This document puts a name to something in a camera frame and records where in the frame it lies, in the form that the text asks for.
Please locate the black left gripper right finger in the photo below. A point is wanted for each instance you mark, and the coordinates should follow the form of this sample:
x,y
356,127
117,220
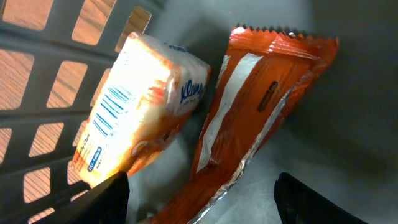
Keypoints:
x,y
299,204

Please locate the orange snack bar wrapper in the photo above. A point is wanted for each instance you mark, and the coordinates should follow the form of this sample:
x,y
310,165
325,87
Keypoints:
x,y
263,76

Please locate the grey plastic lattice basket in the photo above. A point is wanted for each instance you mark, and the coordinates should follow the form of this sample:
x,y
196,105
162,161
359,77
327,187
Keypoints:
x,y
341,140

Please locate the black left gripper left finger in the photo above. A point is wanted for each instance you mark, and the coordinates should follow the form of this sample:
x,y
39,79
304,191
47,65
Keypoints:
x,y
105,203

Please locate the orange Kleenex tissue pack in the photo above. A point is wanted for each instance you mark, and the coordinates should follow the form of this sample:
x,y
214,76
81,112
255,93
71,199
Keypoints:
x,y
150,93

